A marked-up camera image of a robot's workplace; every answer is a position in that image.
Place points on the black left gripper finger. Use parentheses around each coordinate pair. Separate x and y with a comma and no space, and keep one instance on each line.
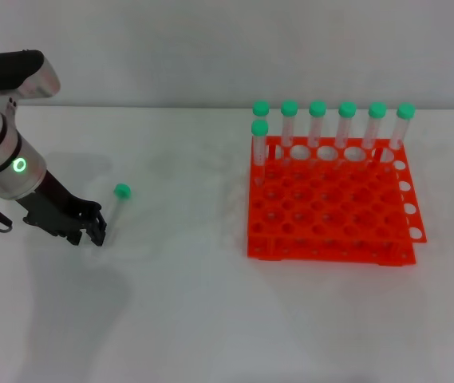
(76,237)
(98,231)

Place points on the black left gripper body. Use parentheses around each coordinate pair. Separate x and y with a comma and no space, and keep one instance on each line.
(55,211)

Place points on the clear green-capped test tube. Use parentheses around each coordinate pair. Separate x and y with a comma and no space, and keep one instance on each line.
(405,111)
(377,110)
(261,107)
(289,107)
(347,109)
(259,127)
(122,190)
(317,108)

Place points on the orange test tube rack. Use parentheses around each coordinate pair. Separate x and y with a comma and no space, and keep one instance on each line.
(330,199)

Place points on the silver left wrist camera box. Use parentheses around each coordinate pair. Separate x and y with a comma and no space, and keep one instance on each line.
(15,76)

